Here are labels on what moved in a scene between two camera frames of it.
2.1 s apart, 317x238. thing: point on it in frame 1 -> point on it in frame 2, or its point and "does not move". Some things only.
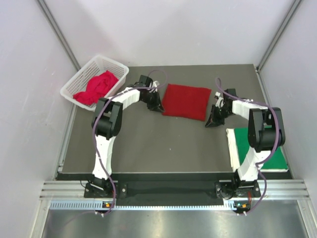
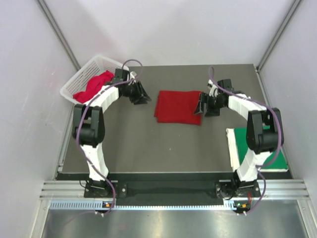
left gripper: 156,105 -> 138,99
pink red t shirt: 97,87 does not move
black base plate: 166,187 does not move
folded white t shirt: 235,160 does not move
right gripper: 213,120 -> 205,97
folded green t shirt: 278,160 does not move
